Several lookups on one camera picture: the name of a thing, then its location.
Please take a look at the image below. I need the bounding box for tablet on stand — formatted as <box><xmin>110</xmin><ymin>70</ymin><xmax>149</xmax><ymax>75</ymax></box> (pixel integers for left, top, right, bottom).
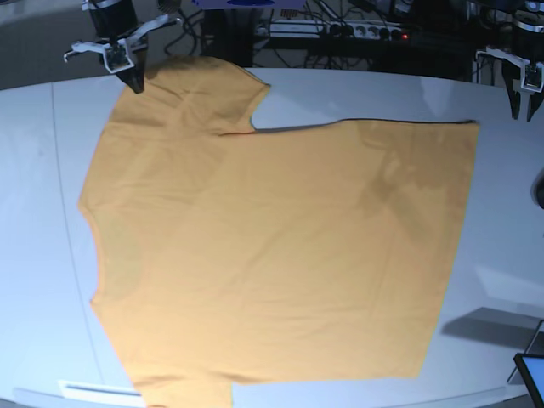
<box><xmin>507</xmin><ymin>320</ymin><xmax>543</xmax><ymax>408</ymax></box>

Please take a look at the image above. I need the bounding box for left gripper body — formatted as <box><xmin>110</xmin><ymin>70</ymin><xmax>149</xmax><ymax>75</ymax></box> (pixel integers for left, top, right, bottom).
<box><xmin>511</xmin><ymin>20</ymin><xmax>543</xmax><ymax>62</ymax></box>

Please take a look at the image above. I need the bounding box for white power strip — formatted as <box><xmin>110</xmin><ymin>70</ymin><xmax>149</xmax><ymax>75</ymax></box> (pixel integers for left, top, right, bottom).
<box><xmin>255</xmin><ymin>20</ymin><xmax>411</xmax><ymax>42</ymax></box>

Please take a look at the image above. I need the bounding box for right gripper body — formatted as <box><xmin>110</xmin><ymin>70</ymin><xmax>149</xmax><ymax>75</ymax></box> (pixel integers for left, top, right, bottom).
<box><xmin>87</xmin><ymin>2</ymin><xmax>139</xmax><ymax>41</ymax></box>

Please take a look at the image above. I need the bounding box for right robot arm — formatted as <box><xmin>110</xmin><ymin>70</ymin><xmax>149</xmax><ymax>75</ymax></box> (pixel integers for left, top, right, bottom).
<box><xmin>82</xmin><ymin>0</ymin><xmax>149</xmax><ymax>94</ymax></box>

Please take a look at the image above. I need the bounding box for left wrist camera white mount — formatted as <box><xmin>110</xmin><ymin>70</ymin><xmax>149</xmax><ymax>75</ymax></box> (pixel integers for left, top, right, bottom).
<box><xmin>475</xmin><ymin>47</ymin><xmax>543</xmax><ymax>93</ymax></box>

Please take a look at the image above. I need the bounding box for orange T-shirt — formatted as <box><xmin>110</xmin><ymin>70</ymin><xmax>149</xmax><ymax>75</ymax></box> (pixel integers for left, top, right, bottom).
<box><xmin>78</xmin><ymin>57</ymin><xmax>479</xmax><ymax>407</ymax></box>

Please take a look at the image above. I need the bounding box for dark round object right edge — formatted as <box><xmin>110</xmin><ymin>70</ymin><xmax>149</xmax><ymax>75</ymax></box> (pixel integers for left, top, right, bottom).
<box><xmin>531</xmin><ymin>169</ymin><xmax>544</xmax><ymax>209</ymax></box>

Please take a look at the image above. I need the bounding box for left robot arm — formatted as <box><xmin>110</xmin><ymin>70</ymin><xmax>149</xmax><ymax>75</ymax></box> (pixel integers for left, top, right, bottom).
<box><xmin>466</xmin><ymin>1</ymin><xmax>543</xmax><ymax>122</ymax></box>

